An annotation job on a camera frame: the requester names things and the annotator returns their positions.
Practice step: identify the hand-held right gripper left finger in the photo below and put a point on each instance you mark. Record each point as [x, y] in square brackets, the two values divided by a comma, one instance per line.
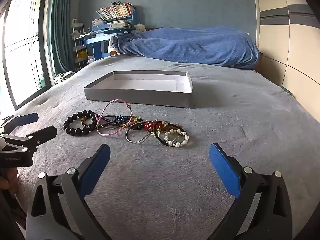
[96, 170]

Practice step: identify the blue fleece blanket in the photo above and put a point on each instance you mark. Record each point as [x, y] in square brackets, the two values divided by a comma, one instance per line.
[190, 45]

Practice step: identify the pile of papers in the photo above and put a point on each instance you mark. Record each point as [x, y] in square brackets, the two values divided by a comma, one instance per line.
[120, 24]

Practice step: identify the silver bangle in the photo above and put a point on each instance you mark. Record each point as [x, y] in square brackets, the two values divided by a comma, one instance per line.
[126, 134]

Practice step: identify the row of books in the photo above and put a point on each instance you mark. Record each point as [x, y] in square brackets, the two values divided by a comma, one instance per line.
[115, 11]

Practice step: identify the black bangle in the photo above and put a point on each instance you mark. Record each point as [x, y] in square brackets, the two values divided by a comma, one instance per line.
[156, 136]

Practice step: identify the white shelf rack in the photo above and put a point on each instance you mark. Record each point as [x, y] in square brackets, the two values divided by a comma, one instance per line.
[77, 42]

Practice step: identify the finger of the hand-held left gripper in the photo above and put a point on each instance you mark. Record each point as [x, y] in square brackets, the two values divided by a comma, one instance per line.
[42, 133]
[25, 119]

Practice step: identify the window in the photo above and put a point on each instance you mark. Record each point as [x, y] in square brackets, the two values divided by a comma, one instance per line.
[22, 42]

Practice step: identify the white shoes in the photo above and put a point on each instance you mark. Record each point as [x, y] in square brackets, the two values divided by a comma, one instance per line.
[62, 77]

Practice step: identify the grey cardboard box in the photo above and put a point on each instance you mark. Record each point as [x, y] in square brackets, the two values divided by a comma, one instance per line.
[137, 97]

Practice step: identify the teal curtain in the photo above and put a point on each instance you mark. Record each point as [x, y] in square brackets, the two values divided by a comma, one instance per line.
[63, 25]

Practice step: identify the blue desk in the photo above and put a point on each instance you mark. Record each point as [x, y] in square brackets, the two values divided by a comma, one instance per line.
[97, 41]

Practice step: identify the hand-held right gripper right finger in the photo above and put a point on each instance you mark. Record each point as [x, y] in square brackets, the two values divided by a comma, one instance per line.
[222, 167]

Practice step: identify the beige wardrobe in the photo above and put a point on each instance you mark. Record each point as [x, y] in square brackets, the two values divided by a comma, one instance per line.
[282, 42]

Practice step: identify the white plush toy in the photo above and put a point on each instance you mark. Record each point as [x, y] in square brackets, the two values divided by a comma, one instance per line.
[139, 27]

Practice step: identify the person's left hand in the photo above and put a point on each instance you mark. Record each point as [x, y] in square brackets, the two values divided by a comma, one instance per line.
[8, 177]

